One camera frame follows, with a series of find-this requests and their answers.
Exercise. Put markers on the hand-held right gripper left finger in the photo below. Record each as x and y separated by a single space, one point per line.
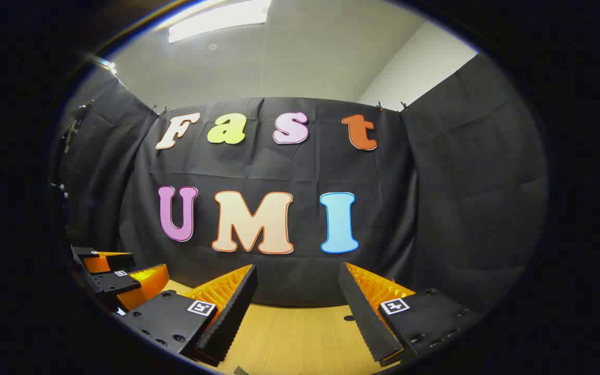
232 312

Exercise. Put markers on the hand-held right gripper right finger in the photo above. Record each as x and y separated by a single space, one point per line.
365 317

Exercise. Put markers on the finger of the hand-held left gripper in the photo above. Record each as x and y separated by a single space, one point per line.
112 284
84 255

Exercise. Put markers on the ceiling light panel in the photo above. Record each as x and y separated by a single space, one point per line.
216 21

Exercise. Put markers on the black backdrop cloth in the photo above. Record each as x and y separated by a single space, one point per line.
279 166

